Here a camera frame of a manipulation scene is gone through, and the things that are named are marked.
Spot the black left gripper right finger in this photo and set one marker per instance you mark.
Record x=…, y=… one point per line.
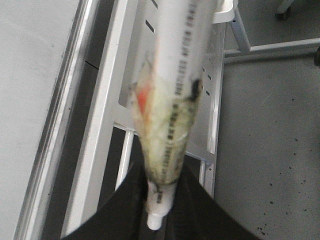
x=196, y=216

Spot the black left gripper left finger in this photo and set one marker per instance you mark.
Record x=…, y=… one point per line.
x=121, y=216

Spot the white whiteboard marker pen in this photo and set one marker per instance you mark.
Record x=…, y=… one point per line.
x=174, y=70

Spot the white metal whiteboard stand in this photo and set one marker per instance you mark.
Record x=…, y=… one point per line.
x=131, y=36

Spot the white whiteboard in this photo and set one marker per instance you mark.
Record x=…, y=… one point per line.
x=43, y=44

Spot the red magnet taped to marker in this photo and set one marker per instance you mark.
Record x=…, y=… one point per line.
x=142, y=97

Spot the white upper marker tray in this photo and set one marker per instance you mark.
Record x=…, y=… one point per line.
x=224, y=11

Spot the grey office chair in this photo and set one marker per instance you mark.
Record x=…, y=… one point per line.
x=282, y=13

